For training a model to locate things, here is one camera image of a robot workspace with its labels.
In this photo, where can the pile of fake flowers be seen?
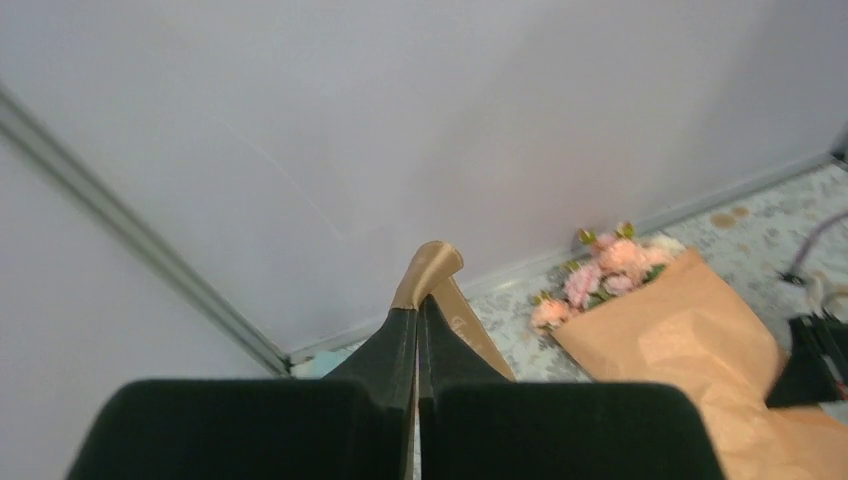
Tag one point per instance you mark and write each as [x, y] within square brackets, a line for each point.
[619, 263]

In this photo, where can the beige ribbon pile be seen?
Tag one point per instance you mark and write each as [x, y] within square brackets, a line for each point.
[431, 274]

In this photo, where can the light blue folded towel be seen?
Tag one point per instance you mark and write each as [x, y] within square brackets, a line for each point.
[320, 364]

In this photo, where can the floral patterned tablecloth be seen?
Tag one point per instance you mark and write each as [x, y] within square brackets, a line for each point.
[747, 242]

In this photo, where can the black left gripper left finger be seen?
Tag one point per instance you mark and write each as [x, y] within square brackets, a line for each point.
[356, 422]

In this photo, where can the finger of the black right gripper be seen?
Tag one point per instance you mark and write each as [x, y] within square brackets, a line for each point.
[816, 371]

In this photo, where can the peach wrapping paper sheet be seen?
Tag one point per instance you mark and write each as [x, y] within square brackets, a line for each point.
[690, 329]

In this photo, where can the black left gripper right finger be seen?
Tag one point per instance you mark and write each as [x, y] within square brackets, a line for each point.
[477, 424]

